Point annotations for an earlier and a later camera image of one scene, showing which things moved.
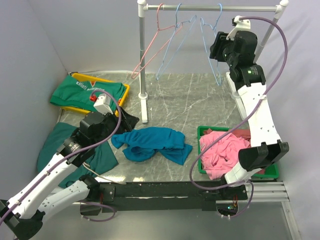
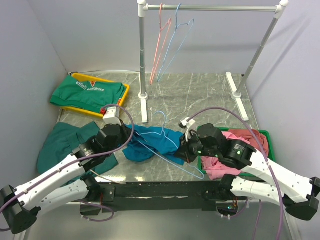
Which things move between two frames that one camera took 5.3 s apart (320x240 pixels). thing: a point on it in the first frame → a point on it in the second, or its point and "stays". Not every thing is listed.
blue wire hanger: (221, 10) → (174, 142)
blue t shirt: (143, 143) stays
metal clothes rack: (143, 7) stays
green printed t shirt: (75, 93) stays
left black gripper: (129, 122) → (126, 131)
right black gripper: (216, 47) → (184, 153)
